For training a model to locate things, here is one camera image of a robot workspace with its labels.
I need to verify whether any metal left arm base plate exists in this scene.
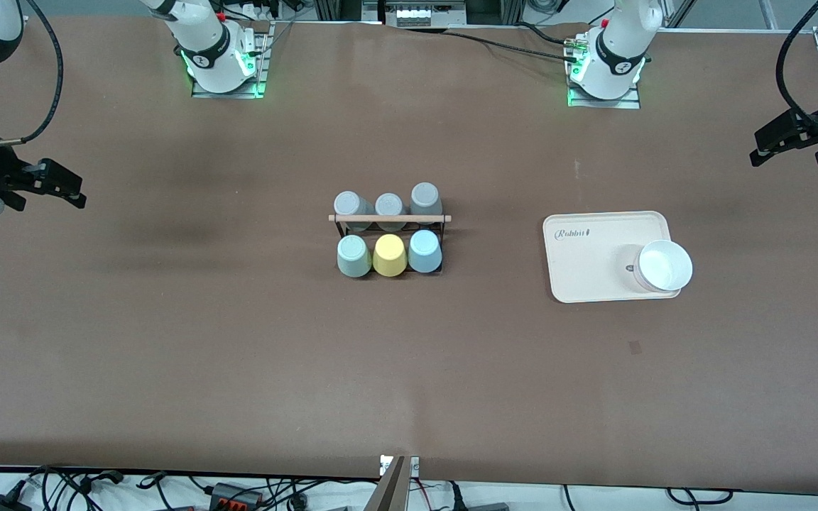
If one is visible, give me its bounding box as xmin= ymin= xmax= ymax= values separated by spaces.
xmin=567 ymin=32 xmax=643 ymax=109

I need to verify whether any yellow cup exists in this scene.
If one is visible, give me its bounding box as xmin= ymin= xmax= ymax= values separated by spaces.
xmin=372 ymin=233 xmax=408 ymax=278

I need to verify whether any black wire rack wooden bar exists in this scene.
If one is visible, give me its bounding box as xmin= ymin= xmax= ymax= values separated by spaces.
xmin=329 ymin=211 xmax=452 ymax=276

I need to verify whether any mint green cup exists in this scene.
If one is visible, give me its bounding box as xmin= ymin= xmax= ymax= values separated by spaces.
xmin=337 ymin=235 xmax=373 ymax=278

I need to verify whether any white label plate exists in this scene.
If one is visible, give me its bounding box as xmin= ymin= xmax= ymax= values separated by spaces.
xmin=379 ymin=455 xmax=420 ymax=478

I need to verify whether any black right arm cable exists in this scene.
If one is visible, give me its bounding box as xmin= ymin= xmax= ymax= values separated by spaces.
xmin=0 ymin=0 xmax=64 ymax=146

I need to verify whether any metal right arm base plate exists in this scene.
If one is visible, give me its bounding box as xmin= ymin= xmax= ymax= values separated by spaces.
xmin=191 ymin=21 xmax=271 ymax=99

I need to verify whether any white power strip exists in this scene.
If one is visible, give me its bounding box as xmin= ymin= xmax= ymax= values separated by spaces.
xmin=384 ymin=0 xmax=467 ymax=28

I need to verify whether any black cable on table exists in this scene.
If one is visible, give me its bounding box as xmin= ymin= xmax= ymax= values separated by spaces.
xmin=446 ymin=30 xmax=572 ymax=63
xmin=516 ymin=23 xmax=584 ymax=47

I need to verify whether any grey angled metal bar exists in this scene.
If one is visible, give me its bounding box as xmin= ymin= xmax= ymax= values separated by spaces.
xmin=364 ymin=456 xmax=407 ymax=511

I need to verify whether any black plug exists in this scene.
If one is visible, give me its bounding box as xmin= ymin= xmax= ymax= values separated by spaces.
xmin=450 ymin=483 xmax=511 ymax=511

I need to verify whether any light blue cup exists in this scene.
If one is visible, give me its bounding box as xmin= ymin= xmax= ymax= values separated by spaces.
xmin=407 ymin=229 xmax=443 ymax=274

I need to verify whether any white bowl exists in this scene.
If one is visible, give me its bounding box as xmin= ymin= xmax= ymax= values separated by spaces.
xmin=633 ymin=240 xmax=694 ymax=294

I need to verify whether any grey cup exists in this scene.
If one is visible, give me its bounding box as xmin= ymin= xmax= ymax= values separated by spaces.
xmin=409 ymin=182 xmax=443 ymax=224
xmin=375 ymin=192 xmax=406 ymax=231
xmin=334 ymin=190 xmax=376 ymax=231

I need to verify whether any beige plastic tray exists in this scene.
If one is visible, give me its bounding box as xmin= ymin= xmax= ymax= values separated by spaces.
xmin=542 ymin=211 xmax=683 ymax=304

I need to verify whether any orange black connector block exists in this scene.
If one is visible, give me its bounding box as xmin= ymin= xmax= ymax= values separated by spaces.
xmin=207 ymin=483 xmax=265 ymax=511

